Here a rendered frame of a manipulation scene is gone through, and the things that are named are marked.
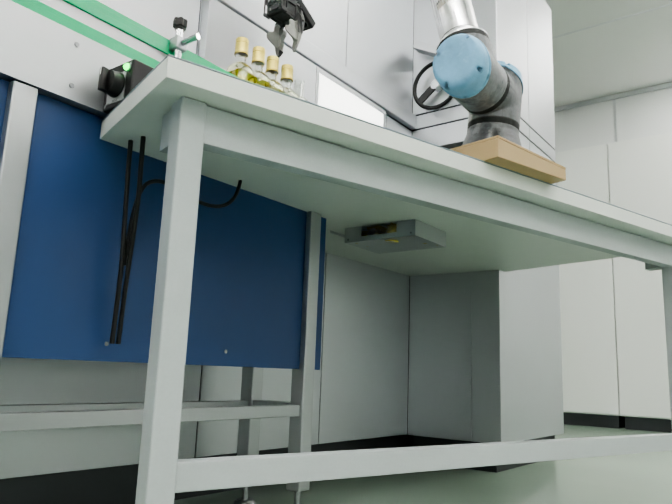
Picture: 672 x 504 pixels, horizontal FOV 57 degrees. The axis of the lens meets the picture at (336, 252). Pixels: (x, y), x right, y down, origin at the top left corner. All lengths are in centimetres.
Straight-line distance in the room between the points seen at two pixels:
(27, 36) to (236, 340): 69
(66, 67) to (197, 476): 69
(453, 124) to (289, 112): 165
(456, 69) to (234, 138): 55
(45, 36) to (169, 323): 53
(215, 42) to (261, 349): 87
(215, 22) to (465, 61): 78
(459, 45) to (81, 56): 73
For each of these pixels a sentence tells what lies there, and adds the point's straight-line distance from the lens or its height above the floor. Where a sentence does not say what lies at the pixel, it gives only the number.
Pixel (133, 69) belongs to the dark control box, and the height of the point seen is 81.
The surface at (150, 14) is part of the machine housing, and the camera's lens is 174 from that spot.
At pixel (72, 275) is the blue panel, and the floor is 47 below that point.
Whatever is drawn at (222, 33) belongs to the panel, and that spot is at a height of 123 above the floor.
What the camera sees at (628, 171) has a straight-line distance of 524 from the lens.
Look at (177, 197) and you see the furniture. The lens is 91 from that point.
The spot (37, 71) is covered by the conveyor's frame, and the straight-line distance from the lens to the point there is 114.
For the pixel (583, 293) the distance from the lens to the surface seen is 512.
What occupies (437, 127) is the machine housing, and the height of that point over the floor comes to 132.
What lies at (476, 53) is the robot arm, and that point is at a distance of 135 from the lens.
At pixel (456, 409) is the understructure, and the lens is 240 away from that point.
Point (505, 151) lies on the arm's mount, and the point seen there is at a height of 77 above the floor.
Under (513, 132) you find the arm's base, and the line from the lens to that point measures 145.
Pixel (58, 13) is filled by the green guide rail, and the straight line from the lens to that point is 122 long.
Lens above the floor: 33
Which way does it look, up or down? 11 degrees up
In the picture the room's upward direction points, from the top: 2 degrees clockwise
